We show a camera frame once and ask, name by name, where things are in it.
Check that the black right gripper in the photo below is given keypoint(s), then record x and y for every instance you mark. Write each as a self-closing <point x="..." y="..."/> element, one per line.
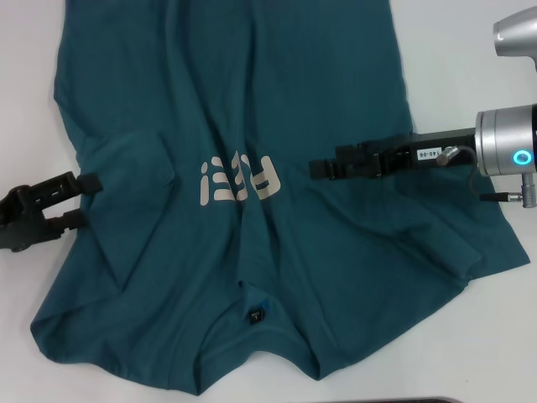
<point x="444" y="142"/>

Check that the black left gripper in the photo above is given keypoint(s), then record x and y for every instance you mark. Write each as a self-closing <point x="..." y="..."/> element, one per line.
<point x="21" y="222"/>

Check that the teal blue printed t-shirt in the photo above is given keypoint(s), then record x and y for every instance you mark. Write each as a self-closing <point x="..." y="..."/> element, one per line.
<point x="168" y="84"/>

